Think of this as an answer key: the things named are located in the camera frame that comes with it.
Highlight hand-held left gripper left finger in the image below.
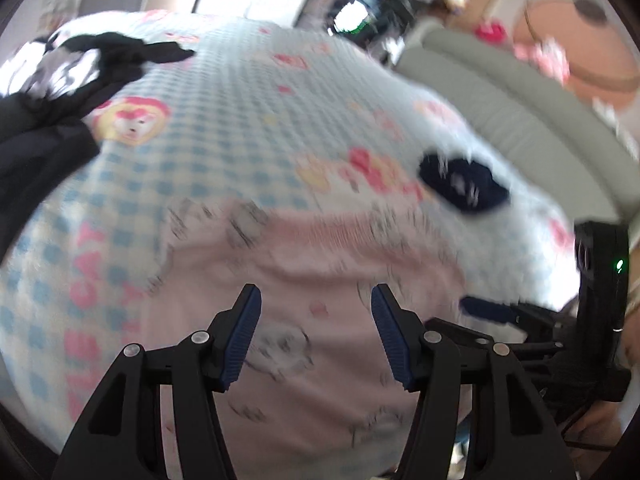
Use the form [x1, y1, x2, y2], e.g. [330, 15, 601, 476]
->
[52, 283, 262, 480]

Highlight pink printed pants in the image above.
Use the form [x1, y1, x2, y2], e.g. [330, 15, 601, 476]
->
[142, 195, 476, 480]

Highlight dark plain garment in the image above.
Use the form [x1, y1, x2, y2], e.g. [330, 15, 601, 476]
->
[0, 95, 101, 261]

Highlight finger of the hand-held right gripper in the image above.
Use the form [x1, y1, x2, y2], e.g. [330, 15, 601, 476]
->
[459, 296, 557, 333]
[425, 317, 566, 361]

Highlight grey padded headboard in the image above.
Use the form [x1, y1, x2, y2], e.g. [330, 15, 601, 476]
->
[392, 22, 640, 226]

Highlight round ring wall lamp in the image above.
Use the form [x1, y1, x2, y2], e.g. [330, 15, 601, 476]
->
[525, 0, 640, 93]

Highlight dark glass wardrobe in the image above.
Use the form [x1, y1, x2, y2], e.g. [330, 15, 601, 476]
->
[295, 0, 426, 56]

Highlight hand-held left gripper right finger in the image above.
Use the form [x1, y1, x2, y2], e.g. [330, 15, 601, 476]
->
[371, 283, 573, 480]

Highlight pink and white plush toy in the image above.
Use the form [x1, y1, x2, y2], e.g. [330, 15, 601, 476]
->
[515, 37, 573, 83]

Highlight navy striped garment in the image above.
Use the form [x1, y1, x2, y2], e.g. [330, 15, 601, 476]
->
[418, 150, 511, 215]

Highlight red plush toy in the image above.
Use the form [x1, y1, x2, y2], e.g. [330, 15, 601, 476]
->
[475, 19, 508, 43]

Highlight person's right hand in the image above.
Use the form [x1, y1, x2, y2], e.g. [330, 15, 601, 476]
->
[570, 400, 631, 453]

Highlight black cable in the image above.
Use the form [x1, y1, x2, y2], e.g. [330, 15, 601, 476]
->
[557, 402, 618, 453]

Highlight white shelf rack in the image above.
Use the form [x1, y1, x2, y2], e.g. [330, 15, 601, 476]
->
[35, 0, 83, 33]

